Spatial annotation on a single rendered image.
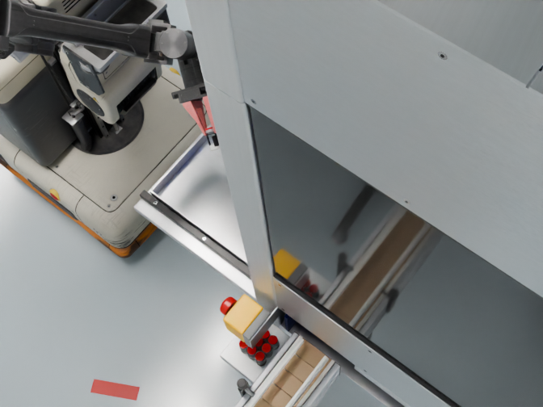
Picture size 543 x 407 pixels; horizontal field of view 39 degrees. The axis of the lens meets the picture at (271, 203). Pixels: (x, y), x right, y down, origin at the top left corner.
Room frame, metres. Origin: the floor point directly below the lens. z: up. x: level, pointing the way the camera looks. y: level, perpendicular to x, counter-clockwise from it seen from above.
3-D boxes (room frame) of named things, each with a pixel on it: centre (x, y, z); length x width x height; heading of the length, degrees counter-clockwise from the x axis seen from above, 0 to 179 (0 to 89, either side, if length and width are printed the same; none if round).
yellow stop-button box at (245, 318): (0.47, 0.08, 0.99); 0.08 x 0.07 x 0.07; 45
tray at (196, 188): (0.81, 0.07, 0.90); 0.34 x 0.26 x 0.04; 45
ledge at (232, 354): (0.43, 0.06, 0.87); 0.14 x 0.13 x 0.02; 45
